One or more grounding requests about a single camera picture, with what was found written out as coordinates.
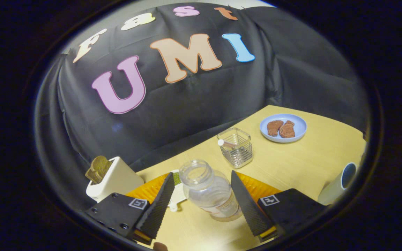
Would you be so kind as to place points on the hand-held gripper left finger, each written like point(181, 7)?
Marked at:
point(159, 205)

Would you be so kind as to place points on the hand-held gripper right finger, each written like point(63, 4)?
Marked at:
point(248, 205)

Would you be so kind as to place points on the clear plastic juice bottle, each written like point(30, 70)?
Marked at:
point(208, 191)

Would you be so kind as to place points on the white cup blue inside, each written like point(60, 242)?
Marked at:
point(333, 190)

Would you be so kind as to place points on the orange ribbed tray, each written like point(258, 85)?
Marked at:
point(145, 191)

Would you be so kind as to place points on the white toaster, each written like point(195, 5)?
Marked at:
point(117, 181)

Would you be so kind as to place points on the clear ribbed glass container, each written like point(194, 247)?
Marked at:
point(237, 150)

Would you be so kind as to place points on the wooden table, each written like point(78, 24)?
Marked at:
point(291, 164)

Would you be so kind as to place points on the white-capped small tube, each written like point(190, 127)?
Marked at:
point(226, 143)

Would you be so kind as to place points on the toast slice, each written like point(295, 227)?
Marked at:
point(98, 169)

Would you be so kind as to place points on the brown meat piece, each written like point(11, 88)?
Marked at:
point(274, 127)
point(287, 130)

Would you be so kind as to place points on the light blue plate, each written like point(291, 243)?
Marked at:
point(298, 122)

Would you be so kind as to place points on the black backdrop cloth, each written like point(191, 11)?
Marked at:
point(194, 104)

